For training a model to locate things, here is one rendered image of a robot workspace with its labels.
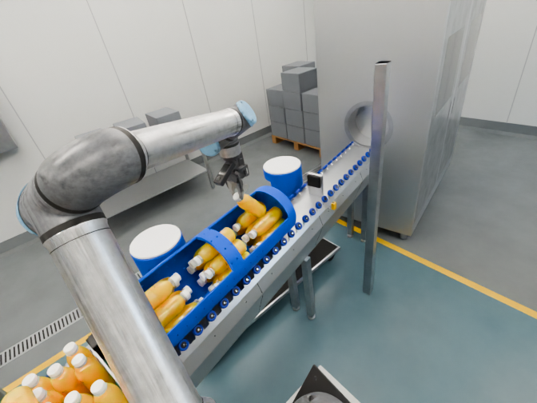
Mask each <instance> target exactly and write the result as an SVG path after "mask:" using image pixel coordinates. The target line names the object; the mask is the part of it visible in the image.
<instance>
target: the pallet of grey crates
mask: <svg viewBox="0 0 537 403"><path fill-rule="evenodd" d="M280 75H281V84H279V85H277V86H273V87H270V88H268V89H266V94H267V99H268V111H269V117H270V120H271V121H270V122H271V127H272V143H276V144H277V143H279V142H282V141H283V140H286V141H290V142H293V143H294V149H295V150H301V149H303V148H304V147H306V146H308V147H311V148H314V149H317V150H319V151H320V122H319V105H318V89H317V72H316V68H315V62H309V61H297V62H293V63H290V64H288V65H284V66H282V73H280ZM320 158H321V155H320Z"/></svg>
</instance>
